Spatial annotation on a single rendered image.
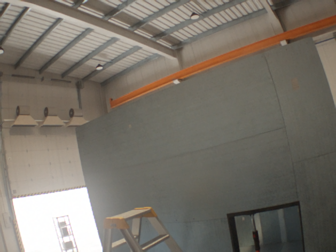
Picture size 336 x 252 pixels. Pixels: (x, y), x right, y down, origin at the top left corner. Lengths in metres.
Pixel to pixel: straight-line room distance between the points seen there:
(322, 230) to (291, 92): 1.01
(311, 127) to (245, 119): 0.50
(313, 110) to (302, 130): 0.16
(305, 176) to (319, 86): 0.62
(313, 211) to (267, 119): 0.74
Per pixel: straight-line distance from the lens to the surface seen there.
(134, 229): 2.05
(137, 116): 2.42
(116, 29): 9.97
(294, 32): 10.50
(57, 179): 12.17
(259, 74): 1.93
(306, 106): 1.84
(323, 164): 1.85
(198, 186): 2.13
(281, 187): 1.90
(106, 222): 1.76
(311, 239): 2.00
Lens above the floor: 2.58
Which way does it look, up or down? 8 degrees up
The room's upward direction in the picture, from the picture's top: 12 degrees counter-clockwise
